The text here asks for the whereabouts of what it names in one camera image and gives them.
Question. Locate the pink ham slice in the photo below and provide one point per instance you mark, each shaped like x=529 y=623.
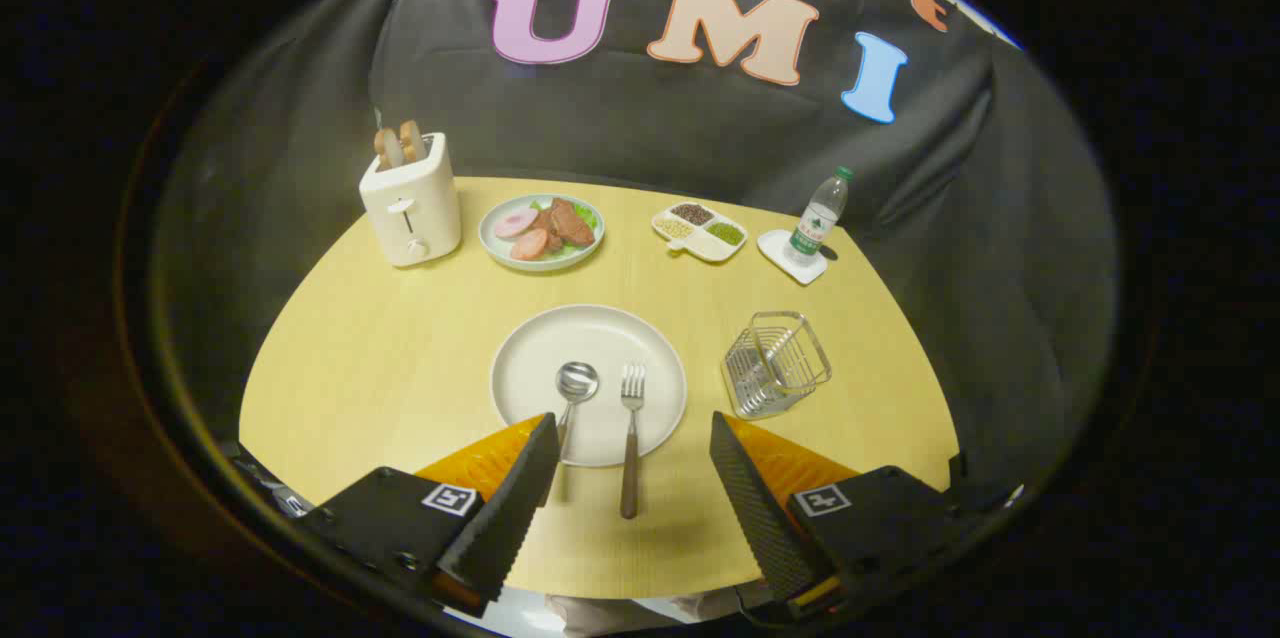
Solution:
x=515 y=222

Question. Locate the pale green food plate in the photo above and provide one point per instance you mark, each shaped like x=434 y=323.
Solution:
x=572 y=256

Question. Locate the large brown meat slice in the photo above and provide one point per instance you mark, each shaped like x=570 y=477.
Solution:
x=571 y=222

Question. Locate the cream toaster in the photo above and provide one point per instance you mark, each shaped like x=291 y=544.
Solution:
x=420 y=208

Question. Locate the green lettuce leaf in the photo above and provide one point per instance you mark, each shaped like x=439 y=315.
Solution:
x=588 y=215

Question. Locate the white divided grain dish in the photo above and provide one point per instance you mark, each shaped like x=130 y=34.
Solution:
x=705 y=243

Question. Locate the black backdrop cloth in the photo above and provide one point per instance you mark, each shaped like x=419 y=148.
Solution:
x=650 y=118

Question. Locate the white square coaster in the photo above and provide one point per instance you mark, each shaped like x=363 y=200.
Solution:
x=775 y=246

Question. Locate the red sausage slice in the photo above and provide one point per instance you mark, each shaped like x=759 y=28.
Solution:
x=530 y=244

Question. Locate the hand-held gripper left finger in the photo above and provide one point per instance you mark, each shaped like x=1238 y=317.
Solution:
x=510 y=498

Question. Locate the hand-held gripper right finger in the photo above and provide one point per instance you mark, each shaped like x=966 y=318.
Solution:
x=760 y=508

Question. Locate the small brown meat piece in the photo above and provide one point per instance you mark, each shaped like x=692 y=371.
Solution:
x=547 y=226

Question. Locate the toast slice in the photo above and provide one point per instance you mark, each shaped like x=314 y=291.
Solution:
x=388 y=149
x=412 y=141

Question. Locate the clear water bottle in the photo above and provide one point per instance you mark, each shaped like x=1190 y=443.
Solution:
x=818 y=223

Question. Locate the large white plate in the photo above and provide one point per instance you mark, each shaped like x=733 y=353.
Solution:
x=590 y=338

